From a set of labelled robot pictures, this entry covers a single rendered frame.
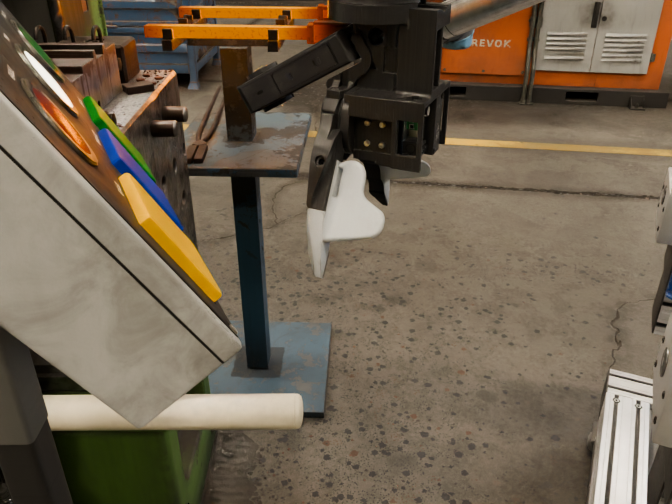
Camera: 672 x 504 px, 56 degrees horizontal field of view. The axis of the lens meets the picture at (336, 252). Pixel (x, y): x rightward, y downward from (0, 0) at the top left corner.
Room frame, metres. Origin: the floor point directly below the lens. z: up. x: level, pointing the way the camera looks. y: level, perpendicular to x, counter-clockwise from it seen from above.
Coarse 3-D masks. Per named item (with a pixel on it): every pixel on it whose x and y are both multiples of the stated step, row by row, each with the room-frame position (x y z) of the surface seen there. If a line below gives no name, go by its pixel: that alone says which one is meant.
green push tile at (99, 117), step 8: (88, 96) 0.56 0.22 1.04; (88, 104) 0.54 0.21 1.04; (96, 104) 0.55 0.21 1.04; (88, 112) 0.52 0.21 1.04; (96, 112) 0.52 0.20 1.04; (104, 112) 0.57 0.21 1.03; (96, 120) 0.50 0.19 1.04; (104, 120) 0.51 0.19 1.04; (112, 128) 0.52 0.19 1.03; (120, 136) 0.53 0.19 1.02; (128, 144) 0.54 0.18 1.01; (128, 152) 0.51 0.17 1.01; (136, 152) 0.55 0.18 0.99; (136, 160) 0.51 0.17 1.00; (144, 168) 0.51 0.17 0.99; (152, 176) 0.52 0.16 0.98
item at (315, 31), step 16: (144, 32) 1.33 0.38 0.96; (160, 32) 1.32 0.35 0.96; (176, 32) 1.32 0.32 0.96; (192, 32) 1.32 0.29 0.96; (208, 32) 1.32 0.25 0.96; (224, 32) 1.31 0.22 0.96; (240, 32) 1.31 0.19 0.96; (256, 32) 1.31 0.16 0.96; (288, 32) 1.31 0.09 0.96; (304, 32) 1.30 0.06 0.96; (320, 32) 1.31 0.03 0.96
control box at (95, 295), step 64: (0, 64) 0.32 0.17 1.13; (0, 128) 0.26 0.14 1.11; (0, 192) 0.26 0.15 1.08; (64, 192) 0.27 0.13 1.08; (0, 256) 0.26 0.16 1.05; (64, 256) 0.27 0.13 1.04; (128, 256) 0.28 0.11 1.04; (0, 320) 0.25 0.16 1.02; (64, 320) 0.27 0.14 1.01; (128, 320) 0.28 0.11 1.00; (192, 320) 0.29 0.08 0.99; (128, 384) 0.28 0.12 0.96; (192, 384) 0.29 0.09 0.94
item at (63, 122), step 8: (40, 96) 0.33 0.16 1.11; (48, 104) 0.33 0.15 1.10; (48, 112) 0.32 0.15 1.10; (56, 112) 0.33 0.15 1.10; (56, 120) 0.32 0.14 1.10; (64, 120) 0.34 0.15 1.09; (64, 128) 0.32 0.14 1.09; (72, 128) 0.34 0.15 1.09; (72, 136) 0.32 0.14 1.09; (80, 136) 0.35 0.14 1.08; (80, 144) 0.33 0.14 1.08; (88, 152) 0.33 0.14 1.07
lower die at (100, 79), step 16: (112, 48) 1.04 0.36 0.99; (64, 64) 0.91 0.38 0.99; (80, 64) 0.91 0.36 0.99; (96, 64) 0.96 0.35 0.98; (112, 64) 1.03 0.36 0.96; (80, 80) 0.88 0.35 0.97; (96, 80) 0.94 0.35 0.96; (112, 80) 1.01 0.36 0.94; (96, 96) 0.93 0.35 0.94; (112, 96) 1.00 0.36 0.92
